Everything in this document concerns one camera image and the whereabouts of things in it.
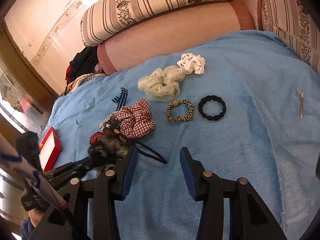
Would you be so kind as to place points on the person's left forearm patterned sleeve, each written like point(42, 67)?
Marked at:
point(12, 159)

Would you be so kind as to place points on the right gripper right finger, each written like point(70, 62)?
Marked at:
point(205, 186)

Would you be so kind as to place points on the red box lid tray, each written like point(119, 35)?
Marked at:
point(49, 150)

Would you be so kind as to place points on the blue striped ribbon medal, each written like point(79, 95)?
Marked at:
point(121, 100)

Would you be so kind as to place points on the long striped floral cushion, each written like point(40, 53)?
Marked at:
point(108, 17)

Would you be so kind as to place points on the black and red clothes pile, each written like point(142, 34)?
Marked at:
point(84, 62)

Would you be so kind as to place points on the red white plaid scrunchie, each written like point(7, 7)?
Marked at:
point(135, 120)

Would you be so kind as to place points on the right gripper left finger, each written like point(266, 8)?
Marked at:
point(111, 186)

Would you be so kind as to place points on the pink bolster pillow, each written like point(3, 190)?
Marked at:
point(170, 32)

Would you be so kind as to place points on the grey black sheer scrunchie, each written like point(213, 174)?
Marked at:
point(108, 147)

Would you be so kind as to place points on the thin black elastic headband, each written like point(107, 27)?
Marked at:
point(146, 151)

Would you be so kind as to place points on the white black-dotted scrunchie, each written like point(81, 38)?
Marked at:
point(192, 63)

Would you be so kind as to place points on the red white-dotted scrunchie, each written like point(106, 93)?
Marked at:
point(96, 137)

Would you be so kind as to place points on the right striped floral cushion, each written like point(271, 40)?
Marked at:
point(292, 22)

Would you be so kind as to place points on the beige patterned cloth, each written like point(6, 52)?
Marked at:
point(71, 87)

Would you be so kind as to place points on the silver hair clip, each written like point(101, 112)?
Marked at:
point(301, 106)

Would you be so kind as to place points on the pale green sheer scrunchie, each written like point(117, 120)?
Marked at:
point(162, 84)

